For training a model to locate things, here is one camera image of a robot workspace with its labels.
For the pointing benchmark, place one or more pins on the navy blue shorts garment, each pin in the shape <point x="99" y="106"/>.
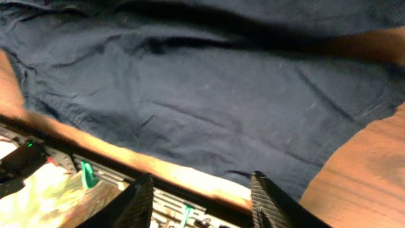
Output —
<point x="219" y="86"/>

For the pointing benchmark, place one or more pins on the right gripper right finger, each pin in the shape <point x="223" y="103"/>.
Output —
<point x="273" y="208"/>

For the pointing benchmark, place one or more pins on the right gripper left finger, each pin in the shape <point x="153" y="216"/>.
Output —
<point x="132" y="208"/>

